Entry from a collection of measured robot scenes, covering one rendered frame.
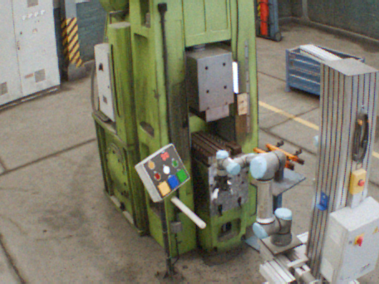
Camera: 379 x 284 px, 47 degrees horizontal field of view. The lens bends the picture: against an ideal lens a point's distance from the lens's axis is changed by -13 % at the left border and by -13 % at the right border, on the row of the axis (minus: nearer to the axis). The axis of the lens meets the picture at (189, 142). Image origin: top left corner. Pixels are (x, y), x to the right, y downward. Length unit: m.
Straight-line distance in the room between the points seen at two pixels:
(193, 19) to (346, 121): 1.55
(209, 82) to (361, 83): 1.45
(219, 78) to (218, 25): 0.42
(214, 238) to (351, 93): 2.17
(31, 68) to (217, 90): 5.35
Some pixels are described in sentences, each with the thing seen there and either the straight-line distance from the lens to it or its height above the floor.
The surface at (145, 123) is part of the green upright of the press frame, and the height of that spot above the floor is 1.15.
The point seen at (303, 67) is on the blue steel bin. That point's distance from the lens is 7.49.
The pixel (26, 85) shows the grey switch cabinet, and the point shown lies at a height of 0.30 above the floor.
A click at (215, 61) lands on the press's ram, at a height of 1.72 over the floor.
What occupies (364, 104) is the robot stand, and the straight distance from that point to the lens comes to 2.47.
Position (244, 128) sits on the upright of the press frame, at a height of 1.05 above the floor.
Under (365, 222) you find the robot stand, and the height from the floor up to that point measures 1.23.
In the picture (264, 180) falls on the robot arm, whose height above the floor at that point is 1.34.
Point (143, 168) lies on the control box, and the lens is 3.25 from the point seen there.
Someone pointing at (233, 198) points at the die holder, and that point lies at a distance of 3.98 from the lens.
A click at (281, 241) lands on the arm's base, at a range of 3.03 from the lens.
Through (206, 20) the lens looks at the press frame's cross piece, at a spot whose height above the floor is 2.01.
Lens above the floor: 2.75
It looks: 27 degrees down
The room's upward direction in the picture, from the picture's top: 4 degrees counter-clockwise
